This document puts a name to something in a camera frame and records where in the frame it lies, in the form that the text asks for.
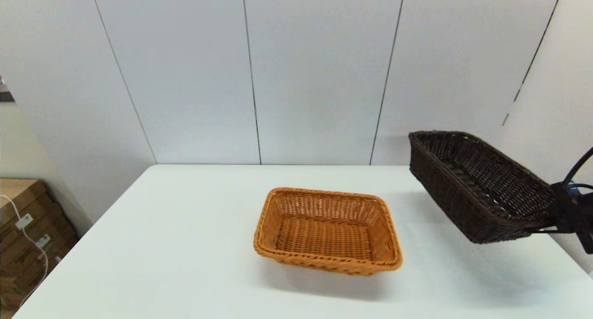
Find dark brown wicker basket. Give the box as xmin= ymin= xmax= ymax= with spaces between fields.
xmin=408 ymin=131 xmax=556 ymax=244

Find orange wicker basket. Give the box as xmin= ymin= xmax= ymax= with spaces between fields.
xmin=253 ymin=187 xmax=403 ymax=276

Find brown cardboard box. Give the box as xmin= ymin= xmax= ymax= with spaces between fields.
xmin=0 ymin=179 xmax=63 ymax=238
xmin=0 ymin=215 xmax=79 ymax=313

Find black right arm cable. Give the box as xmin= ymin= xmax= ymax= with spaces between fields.
xmin=562 ymin=146 xmax=593 ymax=191

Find thin white cable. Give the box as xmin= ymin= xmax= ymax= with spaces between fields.
xmin=0 ymin=195 xmax=50 ymax=308

